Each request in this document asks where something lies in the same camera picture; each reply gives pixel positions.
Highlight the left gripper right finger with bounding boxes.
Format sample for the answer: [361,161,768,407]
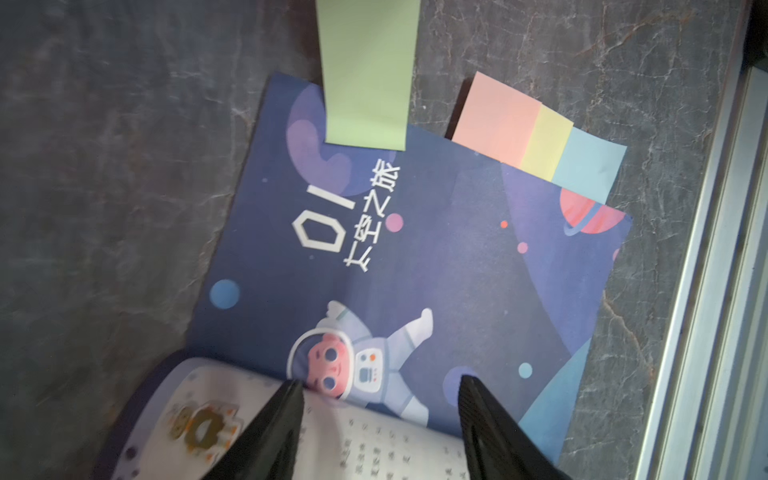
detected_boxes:
[458,375,568,480]

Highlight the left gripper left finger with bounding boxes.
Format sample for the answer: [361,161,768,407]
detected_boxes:
[202,380,304,480]

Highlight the children's science magazine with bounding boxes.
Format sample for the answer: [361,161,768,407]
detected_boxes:
[93,73,632,479]

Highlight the pink sticky note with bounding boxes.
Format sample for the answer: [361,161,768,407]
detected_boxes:
[452,72,542,168]

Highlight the green sticky note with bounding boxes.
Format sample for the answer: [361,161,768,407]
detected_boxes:
[316,0,421,151]

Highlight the blue sticky note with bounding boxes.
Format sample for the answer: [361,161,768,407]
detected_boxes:
[552,128,627,204]

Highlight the aluminium front rail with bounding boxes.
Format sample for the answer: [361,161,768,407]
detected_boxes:
[634,59,768,480]

